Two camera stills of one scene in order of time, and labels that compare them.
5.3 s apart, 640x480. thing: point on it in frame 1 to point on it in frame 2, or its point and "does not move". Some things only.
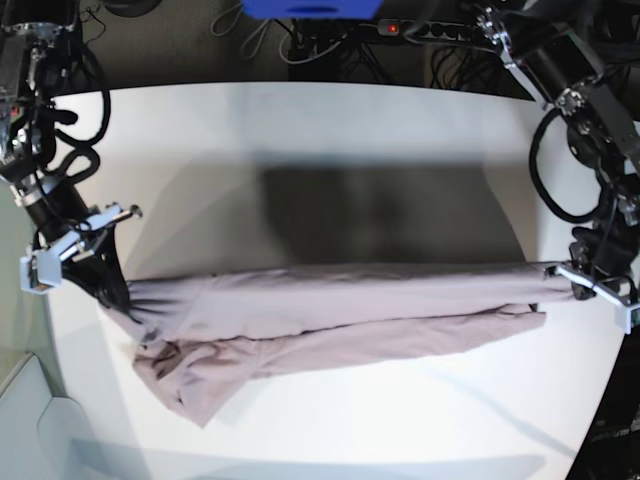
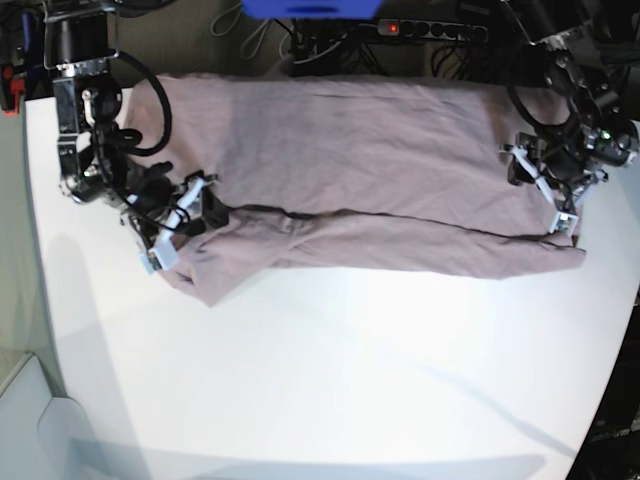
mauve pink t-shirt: (206, 336) to (395, 176)
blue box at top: (314, 9) does not move
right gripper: (600, 255) to (565, 160)
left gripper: (90, 254) to (186, 206)
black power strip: (434, 30) does not move
